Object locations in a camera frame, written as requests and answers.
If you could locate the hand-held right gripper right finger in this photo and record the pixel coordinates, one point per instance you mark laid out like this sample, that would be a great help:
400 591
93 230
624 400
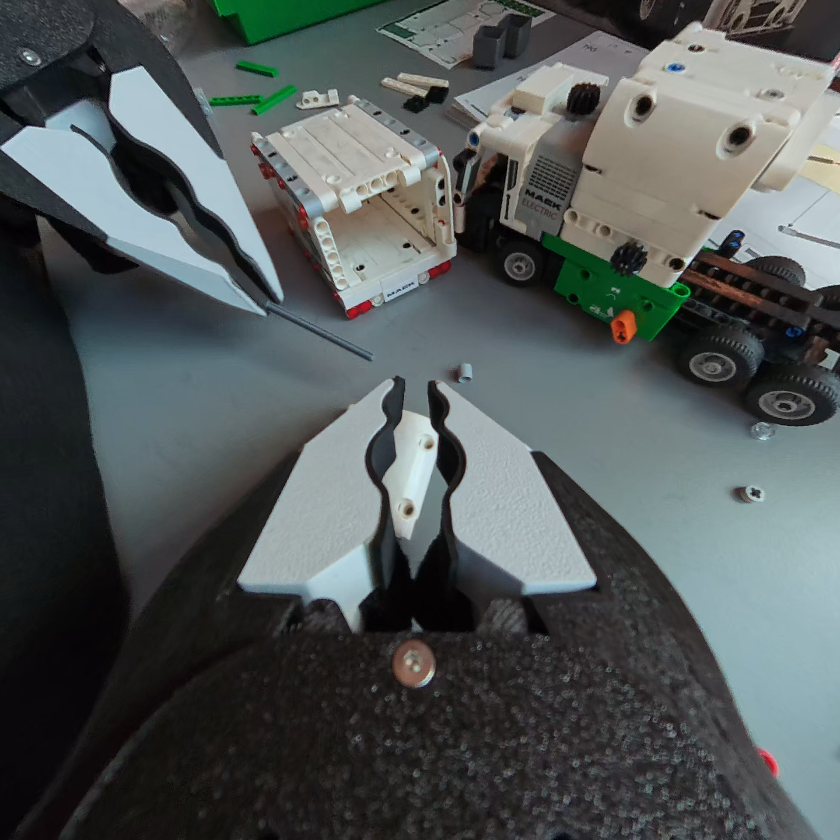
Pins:
512 518

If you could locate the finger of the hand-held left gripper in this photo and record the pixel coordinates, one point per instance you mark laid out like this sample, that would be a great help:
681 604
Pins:
98 197
170 138

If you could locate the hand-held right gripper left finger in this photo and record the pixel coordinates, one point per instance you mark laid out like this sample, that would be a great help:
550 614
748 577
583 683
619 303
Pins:
315 518

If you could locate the white curved lego panel assembly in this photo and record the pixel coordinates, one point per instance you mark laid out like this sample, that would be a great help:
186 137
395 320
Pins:
410 472

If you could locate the light grey lego connector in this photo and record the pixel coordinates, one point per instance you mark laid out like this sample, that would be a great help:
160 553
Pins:
464 371

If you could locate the dark grey lego axle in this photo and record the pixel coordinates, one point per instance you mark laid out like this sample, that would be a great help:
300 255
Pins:
321 331

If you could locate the green lego beam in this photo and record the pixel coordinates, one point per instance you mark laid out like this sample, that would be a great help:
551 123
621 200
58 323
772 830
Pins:
257 68
275 100
236 100

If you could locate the white lego container box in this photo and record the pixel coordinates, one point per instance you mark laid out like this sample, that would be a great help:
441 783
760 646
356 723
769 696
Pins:
354 151

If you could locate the white lego beam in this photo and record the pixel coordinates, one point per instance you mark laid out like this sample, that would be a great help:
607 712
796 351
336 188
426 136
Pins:
400 86
423 79

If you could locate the grey lego bush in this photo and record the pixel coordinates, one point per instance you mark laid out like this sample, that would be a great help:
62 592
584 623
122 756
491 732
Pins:
750 493

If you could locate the small black lego piece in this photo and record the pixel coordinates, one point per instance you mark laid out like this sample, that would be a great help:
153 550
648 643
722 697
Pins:
426 98

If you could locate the transparent round lego stud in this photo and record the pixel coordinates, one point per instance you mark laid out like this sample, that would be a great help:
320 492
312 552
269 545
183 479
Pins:
762 431

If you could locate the dark grey lego piece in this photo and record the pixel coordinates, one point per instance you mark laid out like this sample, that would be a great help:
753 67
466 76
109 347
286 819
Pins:
517 33
487 49

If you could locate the red round lego stud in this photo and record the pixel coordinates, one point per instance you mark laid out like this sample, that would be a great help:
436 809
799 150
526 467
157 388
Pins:
769 762

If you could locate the white green lego truck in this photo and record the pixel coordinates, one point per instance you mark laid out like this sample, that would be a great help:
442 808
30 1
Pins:
656 164

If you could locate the lego instruction booklet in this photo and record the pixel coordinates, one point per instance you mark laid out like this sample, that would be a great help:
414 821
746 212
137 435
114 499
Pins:
774 203

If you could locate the green plastic bin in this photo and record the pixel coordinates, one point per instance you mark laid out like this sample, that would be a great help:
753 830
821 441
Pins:
295 19

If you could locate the green white sticker sheet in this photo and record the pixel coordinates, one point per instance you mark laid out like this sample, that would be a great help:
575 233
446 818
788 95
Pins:
426 29

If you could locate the white lego bracket piece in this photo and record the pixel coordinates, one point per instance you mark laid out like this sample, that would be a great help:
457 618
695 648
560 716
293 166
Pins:
316 98

